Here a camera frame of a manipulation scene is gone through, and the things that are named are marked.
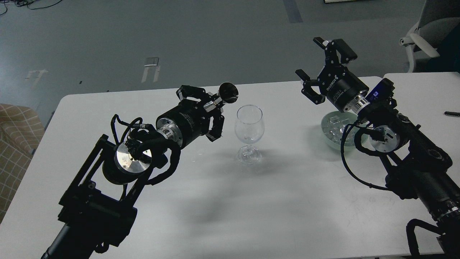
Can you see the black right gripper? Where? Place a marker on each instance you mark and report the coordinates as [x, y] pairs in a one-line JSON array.
[[338, 83]]

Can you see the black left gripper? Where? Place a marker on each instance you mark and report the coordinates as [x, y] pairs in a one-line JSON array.
[[189, 119]]

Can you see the steel double jigger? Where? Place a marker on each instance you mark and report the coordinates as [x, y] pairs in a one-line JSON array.
[[226, 94]]

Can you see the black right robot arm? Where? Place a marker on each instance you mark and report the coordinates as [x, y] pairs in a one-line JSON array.
[[416, 167]]

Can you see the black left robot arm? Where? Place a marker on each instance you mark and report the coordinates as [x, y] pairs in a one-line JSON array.
[[98, 207]]

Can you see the green bowl of ice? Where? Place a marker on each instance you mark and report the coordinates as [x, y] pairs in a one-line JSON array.
[[333, 127]]

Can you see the clear wine glass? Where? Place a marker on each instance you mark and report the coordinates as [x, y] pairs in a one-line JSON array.
[[249, 129]]

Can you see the white office chair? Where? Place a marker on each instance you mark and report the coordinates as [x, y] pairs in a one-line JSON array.
[[437, 19]]

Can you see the black pen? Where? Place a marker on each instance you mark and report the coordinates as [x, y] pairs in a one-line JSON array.
[[452, 114]]

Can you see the beige checkered sofa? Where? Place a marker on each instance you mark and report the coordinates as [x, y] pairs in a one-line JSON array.
[[21, 132]]

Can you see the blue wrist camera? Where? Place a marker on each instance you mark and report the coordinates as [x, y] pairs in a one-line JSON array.
[[383, 91]]

